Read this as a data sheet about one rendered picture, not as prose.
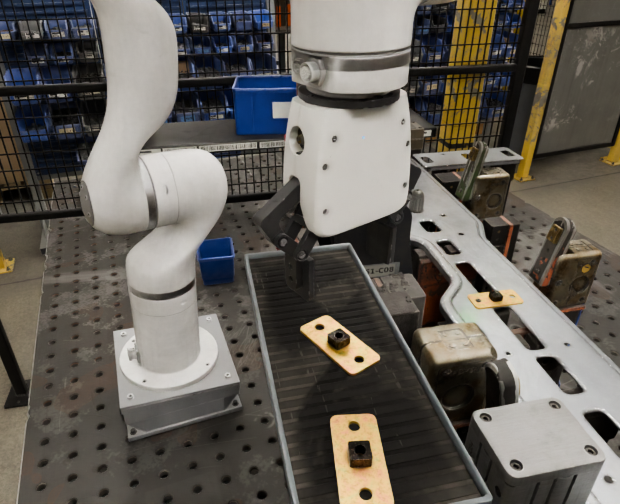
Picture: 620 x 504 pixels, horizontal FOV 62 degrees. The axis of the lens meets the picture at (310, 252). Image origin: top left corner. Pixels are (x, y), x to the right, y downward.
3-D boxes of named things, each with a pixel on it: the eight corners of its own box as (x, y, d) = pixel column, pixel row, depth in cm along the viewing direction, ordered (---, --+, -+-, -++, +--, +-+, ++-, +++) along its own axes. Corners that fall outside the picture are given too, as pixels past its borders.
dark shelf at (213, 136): (436, 137, 154) (438, 127, 153) (126, 159, 138) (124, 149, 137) (409, 116, 173) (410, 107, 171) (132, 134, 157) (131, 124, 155)
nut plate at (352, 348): (382, 360, 49) (383, 350, 48) (352, 377, 47) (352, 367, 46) (327, 316, 54) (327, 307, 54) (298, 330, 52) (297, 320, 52)
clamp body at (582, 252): (569, 400, 105) (622, 256, 87) (515, 410, 102) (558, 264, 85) (542, 369, 112) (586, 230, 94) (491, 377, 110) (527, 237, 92)
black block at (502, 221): (507, 333, 123) (535, 226, 108) (466, 340, 121) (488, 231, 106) (490, 313, 130) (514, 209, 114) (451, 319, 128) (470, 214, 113)
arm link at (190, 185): (118, 272, 94) (100, 149, 82) (211, 248, 104) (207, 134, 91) (140, 308, 86) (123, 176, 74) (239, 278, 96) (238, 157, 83)
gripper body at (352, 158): (326, 96, 32) (324, 250, 38) (436, 75, 37) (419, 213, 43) (262, 75, 37) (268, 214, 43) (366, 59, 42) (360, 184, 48)
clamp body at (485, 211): (495, 300, 134) (523, 176, 117) (453, 305, 132) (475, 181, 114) (478, 281, 142) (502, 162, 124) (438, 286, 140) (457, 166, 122)
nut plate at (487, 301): (512, 290, 86) (513, 284, 85) (524, 303, 83) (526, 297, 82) (465, 296, 85) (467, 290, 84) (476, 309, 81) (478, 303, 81)
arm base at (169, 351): (128, 403, 92) (115, 323, 82) (113, 338, 106) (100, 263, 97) (230, 375, 100) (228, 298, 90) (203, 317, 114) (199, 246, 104)
